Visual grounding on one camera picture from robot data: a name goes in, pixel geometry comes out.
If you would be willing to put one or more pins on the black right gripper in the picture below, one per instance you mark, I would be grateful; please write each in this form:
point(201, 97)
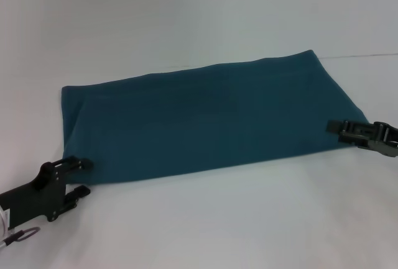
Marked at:
point(370, 135)

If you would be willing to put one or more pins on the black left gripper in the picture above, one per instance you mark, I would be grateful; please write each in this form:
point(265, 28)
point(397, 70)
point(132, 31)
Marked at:
point(34, 194)

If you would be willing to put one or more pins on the teal blue t-shirt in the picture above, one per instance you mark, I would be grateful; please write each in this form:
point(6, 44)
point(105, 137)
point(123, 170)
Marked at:
point(217, 120)

